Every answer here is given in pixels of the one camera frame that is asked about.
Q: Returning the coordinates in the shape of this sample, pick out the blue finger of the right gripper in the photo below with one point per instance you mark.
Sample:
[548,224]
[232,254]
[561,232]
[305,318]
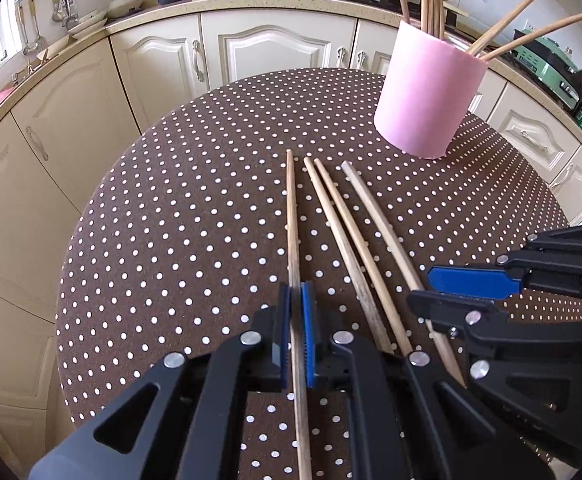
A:
[556,272]

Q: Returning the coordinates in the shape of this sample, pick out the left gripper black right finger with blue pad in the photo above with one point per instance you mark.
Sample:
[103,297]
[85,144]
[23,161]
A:
[408,419]

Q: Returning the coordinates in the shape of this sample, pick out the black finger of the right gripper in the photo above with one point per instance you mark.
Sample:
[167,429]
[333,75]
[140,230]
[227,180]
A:
[480,321]

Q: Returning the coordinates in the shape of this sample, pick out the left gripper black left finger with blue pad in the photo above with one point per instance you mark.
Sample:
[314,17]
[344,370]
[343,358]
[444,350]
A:
[183,419]

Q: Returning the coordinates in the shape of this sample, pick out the green kitchen appliance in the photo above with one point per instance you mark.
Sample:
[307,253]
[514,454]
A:
[551,67]

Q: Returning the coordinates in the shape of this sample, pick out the cream kitchen cabinets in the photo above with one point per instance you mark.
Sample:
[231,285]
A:
[63,127]

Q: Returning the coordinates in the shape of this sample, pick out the pink cylindrical utensil holder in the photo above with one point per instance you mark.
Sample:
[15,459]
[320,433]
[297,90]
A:
[426,93]

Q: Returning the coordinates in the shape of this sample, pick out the brown polka dot tablecloth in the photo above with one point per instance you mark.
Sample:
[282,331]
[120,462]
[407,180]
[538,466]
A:
[185,238]

